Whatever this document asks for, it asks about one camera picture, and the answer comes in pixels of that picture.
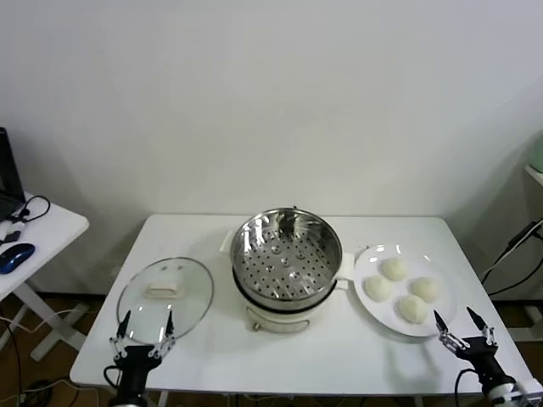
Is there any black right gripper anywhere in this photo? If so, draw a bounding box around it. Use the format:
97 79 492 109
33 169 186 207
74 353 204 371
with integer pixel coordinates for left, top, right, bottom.
432 306 511 390

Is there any white floor cable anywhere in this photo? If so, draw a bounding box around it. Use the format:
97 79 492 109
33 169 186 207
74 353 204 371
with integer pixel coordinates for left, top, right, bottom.
0 308 88 336

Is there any black laptop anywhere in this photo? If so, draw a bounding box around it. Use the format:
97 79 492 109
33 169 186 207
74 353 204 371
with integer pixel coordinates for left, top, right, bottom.
0 126 26 221

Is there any white electric cooking pot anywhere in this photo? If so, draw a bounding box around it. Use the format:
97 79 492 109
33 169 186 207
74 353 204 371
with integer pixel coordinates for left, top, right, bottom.
219 231 355 334

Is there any white rack foot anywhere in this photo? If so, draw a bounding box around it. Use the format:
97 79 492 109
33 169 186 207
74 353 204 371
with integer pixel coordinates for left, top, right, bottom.
507 303 543 344

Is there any black floor cable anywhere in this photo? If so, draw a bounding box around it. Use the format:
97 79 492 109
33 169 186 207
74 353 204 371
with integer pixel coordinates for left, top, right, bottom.
0 315 22 407

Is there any black power cable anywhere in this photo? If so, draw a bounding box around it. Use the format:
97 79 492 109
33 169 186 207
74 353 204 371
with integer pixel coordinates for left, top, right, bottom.
481 220 543 298

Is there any glass pot lid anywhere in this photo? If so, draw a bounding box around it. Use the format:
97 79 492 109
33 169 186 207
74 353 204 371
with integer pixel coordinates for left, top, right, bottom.
116 255 215 344

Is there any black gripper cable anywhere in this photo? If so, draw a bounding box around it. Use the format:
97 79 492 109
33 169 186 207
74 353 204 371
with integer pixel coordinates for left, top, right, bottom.
104 365 124 395
454 367 484 404

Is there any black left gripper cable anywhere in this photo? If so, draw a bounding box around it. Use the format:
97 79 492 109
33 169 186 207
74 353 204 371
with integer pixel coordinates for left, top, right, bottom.
104 365 124 395

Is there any white steamed baozi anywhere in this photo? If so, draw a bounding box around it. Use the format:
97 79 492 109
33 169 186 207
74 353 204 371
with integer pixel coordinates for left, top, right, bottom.
365 276 394 303
397 294 429 324
410 276 439 304
381 258 408 282

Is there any white round plate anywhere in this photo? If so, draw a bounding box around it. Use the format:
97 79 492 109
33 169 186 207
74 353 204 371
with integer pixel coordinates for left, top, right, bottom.
353 243 459 338

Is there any white side desk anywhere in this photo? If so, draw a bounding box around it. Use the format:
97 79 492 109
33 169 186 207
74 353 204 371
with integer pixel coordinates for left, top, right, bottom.
0 190 90 361

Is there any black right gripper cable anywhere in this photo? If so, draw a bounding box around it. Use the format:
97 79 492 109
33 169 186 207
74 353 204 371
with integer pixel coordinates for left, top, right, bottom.
454 367 484 404

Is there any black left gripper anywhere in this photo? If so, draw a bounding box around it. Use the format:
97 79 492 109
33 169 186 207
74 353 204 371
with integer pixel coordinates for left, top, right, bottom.
109 310 177 398

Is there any stainless steel steamer basket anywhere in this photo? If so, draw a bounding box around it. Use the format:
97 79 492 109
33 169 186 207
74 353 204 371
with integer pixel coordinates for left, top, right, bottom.
230 207 343 309

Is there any blue computer mouse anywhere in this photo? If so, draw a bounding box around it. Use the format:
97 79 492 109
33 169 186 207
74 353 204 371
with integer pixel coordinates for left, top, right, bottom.
0 243 36 275

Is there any black looped desk cable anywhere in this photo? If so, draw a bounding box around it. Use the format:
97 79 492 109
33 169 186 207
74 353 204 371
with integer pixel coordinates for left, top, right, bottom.
10 195 51 224

